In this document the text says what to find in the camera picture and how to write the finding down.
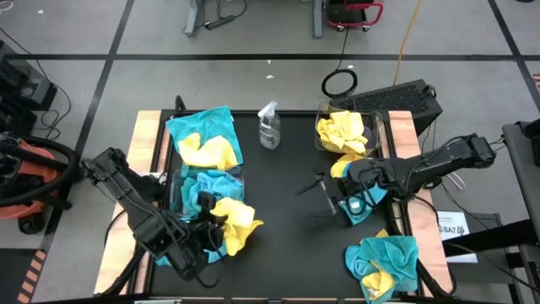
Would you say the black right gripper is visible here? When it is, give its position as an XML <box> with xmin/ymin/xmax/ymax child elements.
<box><xmin>294</xmin><ymin>159</ymin><xmax>383</xmax><ymax>217</ymax></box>

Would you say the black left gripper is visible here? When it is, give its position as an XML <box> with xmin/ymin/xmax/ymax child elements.
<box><xmin>187</xmin><ymin>191</ymin><xmax>227</xmax><ymax>254</ymax></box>

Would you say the blue microfiber towel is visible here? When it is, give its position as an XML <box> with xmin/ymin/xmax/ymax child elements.
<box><xmin>154</xmin><ymin>243</ymin><xmax>230</xmax><ymax>268</ymax></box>
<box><xmin>337</xmin><ymin>168</ymin><xmax>389</xmax><ymax>227</ymax></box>
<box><xmin>180</xmin><ymin>169</ymin><xmax>245</xmax><ymax>220</ymax></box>
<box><xmin>165</xmin><ymin>105</ymin><xmax>245</xmax><ymax>166</ymax></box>

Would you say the teal terry microfiber towel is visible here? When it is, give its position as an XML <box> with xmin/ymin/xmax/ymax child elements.
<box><xmin>357</xmin><ymin>235</ymin><xmax>420</xmax><ymax>293</ymax></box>

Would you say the clear plastic bin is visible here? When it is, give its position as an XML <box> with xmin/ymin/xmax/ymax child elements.
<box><xmin>314</xmin><ymin>102</ymin><xmax>385</xmax><ymax>156</ymax></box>
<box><xmin>170</xmin><ymin>165</ymin><xmax>246</xmax><ymax>221</ymax></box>

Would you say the clear plastic spray bottle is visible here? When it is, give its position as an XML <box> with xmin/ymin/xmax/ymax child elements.
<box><xmin>256</xmin><ymin>100</ymin><xmax>283</xmax><ymax>151</ymax></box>

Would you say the black perforated computer tower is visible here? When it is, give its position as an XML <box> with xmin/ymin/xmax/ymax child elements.
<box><xmin>328</xmin><ymin>79</ymin><xmax>444</xmax><ymax>137</ymax></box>

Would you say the white paper sheet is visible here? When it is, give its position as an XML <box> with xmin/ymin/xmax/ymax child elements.
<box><xmin>436</xmin><ymin>209</ymin><xmax>480</xmax><ymax>265</ymax></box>

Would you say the grey desk leg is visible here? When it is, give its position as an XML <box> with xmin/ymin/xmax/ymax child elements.
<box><xmin>311</xmin><ymin>0</ymin><xmax>325</xmax><ymax>41</ymax></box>
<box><xmin>181</xmin><ymin>0</ymin><xmax>207</xmax><ymax>38</ymax></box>

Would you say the orange vacuum cleaner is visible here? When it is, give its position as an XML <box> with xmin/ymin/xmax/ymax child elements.
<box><xmin>0</xmin><ymin>131</ymin><xmax>73</xmax><ymax>236</ymax></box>

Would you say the black metal bar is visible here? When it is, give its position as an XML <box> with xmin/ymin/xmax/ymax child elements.
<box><xmin>441</xmin><ymin>218</ymin><xmax>540</xmax><ymax>259</ymax></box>

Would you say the red and black cart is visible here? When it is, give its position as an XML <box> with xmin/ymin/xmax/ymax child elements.
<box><xmin>323</xmin><ymin>0</ymin><xmax>385</xmax><ymax>34</ymax></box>

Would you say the black power strip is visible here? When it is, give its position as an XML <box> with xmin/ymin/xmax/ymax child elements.
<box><xmin>203</xmin><ymin>14</ymin><xmax>236</xmax><ymax>31</ymax></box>

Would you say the grey side table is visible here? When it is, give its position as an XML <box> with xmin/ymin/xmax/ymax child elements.
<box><xmin>500</xmin><ymin>120</ymin><xmax>540</xmax><ymax>254</ymax></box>

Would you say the black computer case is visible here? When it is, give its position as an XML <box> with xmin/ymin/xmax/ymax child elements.
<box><xmin>0</xmin><ymin>40</ymin><xmax>58</xmax><ymax>136</ymax></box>

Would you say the black coiled hanging cable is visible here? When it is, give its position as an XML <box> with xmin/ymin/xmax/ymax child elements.
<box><xmin>320</xmin><ymin>24</ymin><xmax>359</xmax><ymax>100</ymax></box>

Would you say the black vacuum hose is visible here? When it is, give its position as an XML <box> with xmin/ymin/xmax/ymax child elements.
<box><xmin>0</xmin><ymin>133</ymin><xmax>85</xmax><ymax>209</ymax></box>

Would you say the black metal table frame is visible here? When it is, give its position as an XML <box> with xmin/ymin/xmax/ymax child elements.
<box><xmin>93</xmin><ymin>95</ymin><xmax>459</xmax><ymax>304</ymax></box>

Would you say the yellow hanging cable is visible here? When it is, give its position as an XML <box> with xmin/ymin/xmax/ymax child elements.
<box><xmin>392</xmin><ymin>0</ymin><xmax>424</xmax><ymax>87</ymax></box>

